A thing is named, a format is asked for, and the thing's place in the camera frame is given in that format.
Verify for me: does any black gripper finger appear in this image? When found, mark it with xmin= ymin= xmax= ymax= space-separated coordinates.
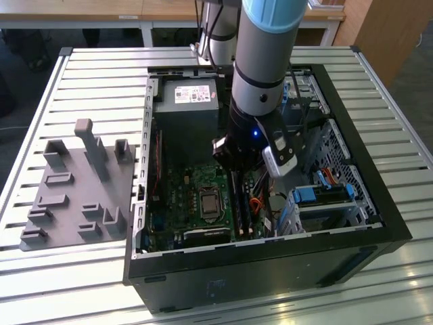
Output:
xmin=212 ymin=136 xmax=234 ymax=169

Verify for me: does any RAM slot with black clips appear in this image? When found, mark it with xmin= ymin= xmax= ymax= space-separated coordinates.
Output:
xmin=228 ymin=169 xmax=240 ymax=242
xmin=238 ymin=172 xmax=249 ymax=237

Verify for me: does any RAM slot with white clips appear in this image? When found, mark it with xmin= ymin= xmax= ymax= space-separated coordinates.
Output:
xmin=242 ymin=172 xmax=254 ymax=236
xmin=231 ymin=169 xmax=245 ymax=238

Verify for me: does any grey power supply unit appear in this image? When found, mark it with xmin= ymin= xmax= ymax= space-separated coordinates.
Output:
xmin=154 ymin=78 xmax=221 ymax=163

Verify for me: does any black CPU socket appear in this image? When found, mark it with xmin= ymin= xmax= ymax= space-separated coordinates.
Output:
xmin=197 ymin=185 xmax=225 ymax=225

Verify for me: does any green motherboard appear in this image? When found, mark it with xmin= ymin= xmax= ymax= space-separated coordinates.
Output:
xmin=145 ymin=158 xmax=270 ymax=252

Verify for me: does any silver CPU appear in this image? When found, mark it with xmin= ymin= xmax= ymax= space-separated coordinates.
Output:
xmin=202 ymin=195 xmax=221 ymax=217

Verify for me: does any metal socket cover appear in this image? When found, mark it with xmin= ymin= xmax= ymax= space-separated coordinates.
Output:
xmin=198 ymin=186 xmax=225 ymax=224

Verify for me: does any blue carrier with disk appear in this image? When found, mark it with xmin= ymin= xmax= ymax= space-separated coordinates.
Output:
xmin=290 ymin=184 xmax=355 ymax=207

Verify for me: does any metal disk bay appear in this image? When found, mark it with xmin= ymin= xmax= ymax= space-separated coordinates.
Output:
xmin=280 ymin=72 xmax=331 ymax=136
xmin=275 ymin=184 xmax=383 ymax=238

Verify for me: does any black graphics card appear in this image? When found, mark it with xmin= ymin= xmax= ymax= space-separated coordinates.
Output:
xmin=182 ymin=225 xmax=231 ymax=248

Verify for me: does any black PC case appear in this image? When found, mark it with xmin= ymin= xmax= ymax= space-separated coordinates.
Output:
xmin=122 ymin=63 xmax=413 ymax=314

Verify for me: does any grey parts rack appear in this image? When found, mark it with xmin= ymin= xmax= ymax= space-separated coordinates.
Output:
xmin=19 ymin=118 xmax=137 ymax=252

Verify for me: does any brown wooden cabinet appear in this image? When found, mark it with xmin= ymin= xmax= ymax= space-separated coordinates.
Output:
xmin=333 ymin=0 xmax=433 ymax=87

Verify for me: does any black camera bracket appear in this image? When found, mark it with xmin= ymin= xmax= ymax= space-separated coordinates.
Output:
xmin=255 ymin=114 xmax=294 ymax=167

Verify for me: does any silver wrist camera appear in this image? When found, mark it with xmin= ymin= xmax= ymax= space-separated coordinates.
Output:
xmin=262 ymin=130 xmax=298 ymax=179

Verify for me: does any orange red wire bundle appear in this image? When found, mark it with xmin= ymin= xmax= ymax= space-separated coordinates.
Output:
xmin=249 ymin=197 xmax=269 ymax=217

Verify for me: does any red black twisted wire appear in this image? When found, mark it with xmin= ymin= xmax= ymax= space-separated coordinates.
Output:
xmin=150 ymin=128 xmax=164 ymax=202

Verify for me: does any black camera cable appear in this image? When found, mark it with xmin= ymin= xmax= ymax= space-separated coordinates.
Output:
xmin=287 ymin=60 xmax=311 ymax=136

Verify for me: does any orange disk wire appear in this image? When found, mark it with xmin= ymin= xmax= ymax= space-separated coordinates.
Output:
xmin=323 ymin=167 xmax=343 ymax=186

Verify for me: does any thin arm cable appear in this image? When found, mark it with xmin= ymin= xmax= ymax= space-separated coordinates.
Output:
xmin=194 ymin=0 xmax=224 ymax=68

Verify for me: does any wooden desk white frame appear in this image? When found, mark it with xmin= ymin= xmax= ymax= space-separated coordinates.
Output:
xmin=0 ymin=0 xmax=346 ymax=48

